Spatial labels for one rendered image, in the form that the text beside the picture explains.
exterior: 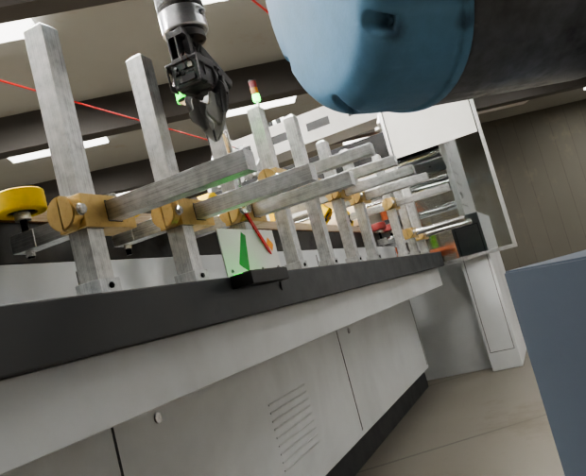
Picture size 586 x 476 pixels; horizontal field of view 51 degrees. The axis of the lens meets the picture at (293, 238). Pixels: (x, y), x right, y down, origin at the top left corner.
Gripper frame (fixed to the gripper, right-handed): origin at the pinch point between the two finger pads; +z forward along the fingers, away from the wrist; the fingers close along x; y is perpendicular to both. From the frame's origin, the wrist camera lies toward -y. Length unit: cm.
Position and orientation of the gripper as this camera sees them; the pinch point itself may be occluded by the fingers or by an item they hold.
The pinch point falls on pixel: (216, 135)
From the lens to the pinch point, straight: 121.9
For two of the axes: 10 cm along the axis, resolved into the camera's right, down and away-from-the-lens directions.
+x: 8.9, -2.8, -3.7
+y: -3.8, 0.0, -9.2
